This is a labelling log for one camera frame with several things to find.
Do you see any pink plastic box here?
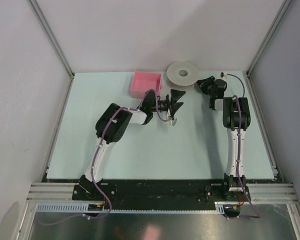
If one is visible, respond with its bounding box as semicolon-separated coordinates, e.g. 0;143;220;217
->
130;71;163;99

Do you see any aluminium frame rail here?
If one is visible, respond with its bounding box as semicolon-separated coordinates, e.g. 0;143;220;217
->
26;182;299;204

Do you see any aluminium corner post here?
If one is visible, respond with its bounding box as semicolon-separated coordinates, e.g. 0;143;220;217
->
26;0;75;78
247;0;296;73

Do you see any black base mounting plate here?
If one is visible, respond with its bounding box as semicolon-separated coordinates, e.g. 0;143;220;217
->
72;176;250;202

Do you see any white plastic spool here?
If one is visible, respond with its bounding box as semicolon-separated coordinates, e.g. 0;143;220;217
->
166;61;199;87

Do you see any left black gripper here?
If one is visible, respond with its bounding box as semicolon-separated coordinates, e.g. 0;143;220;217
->
150;89;185;117

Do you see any left aluminium corner post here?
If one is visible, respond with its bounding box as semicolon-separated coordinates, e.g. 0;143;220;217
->
26;0;75;78

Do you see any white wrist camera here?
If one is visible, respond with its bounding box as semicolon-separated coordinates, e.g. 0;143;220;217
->
166;110;177;126
220;72;228;81

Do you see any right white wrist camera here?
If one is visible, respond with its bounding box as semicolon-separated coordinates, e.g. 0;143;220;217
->
220;72;228;81

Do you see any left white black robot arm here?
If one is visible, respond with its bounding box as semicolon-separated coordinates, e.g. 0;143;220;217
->
79;89;186;200

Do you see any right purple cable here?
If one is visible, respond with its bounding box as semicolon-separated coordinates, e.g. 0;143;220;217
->
225;72;261;220

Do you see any grey slotted cable duct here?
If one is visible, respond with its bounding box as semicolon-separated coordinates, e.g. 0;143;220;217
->
36;202;225;215

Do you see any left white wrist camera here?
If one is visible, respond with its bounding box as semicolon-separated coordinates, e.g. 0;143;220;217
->
166;110;177;126

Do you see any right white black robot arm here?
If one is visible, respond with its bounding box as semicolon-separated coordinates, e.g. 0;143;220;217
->
196;76;251;202

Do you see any right aluminium corner post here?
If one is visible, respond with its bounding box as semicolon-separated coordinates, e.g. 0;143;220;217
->
247;0;296;73

